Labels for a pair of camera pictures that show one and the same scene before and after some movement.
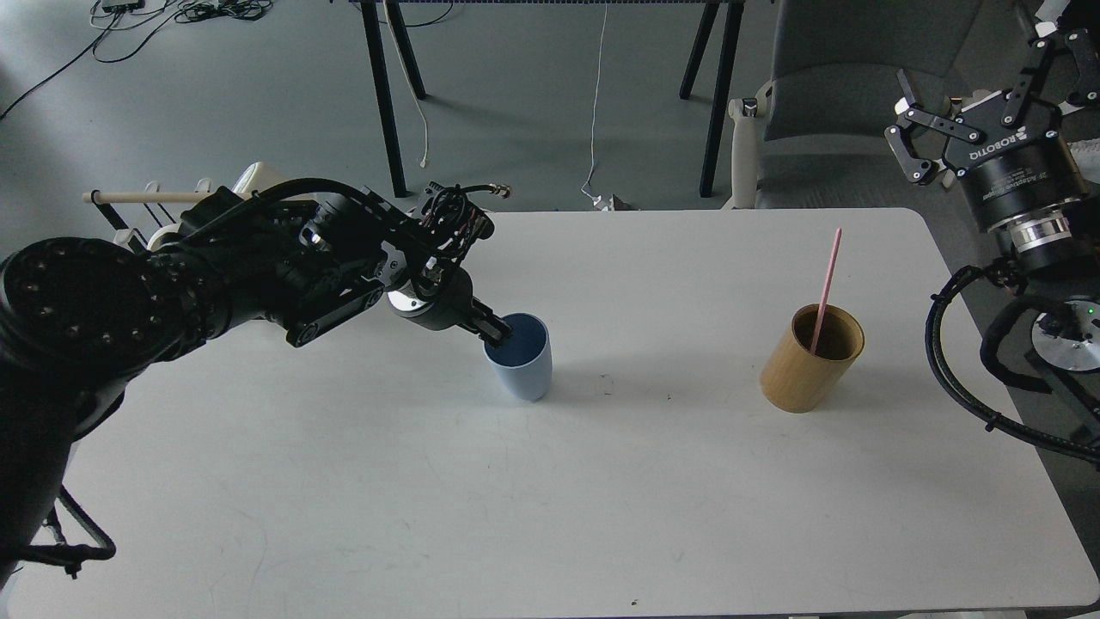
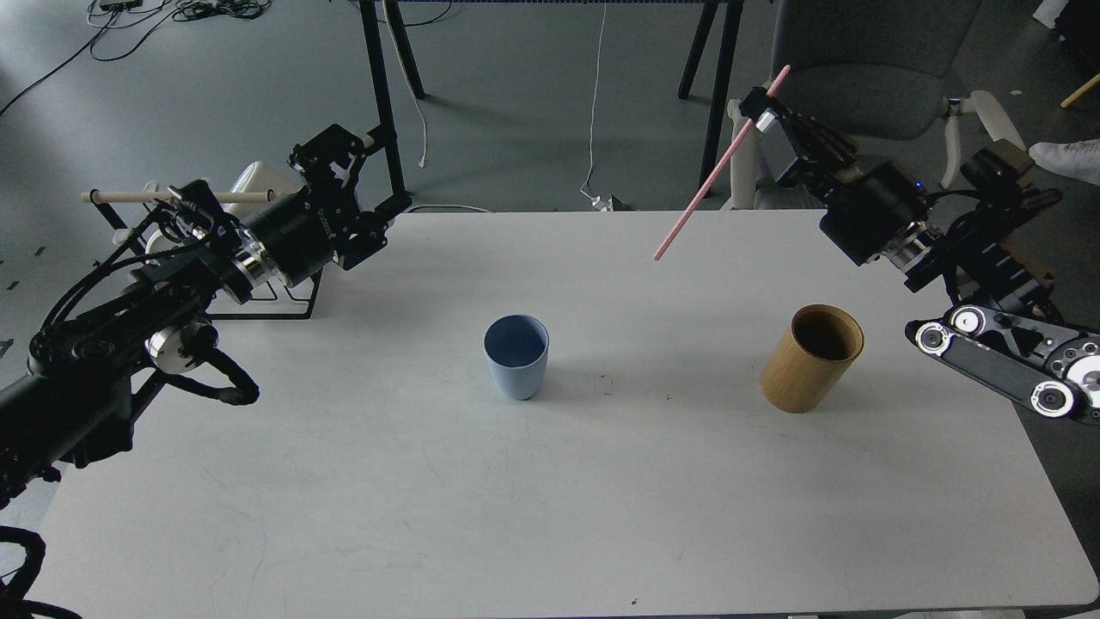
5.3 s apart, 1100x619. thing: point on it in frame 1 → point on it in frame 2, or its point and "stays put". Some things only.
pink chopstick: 828,289 → 743,131
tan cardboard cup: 794,380 stays put
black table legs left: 377,64 stays put
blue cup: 522,364 stays put
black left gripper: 438,297 → 296,232
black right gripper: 1021,174 → 870,211
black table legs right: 720,98 stays put
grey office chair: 815,139 stays put
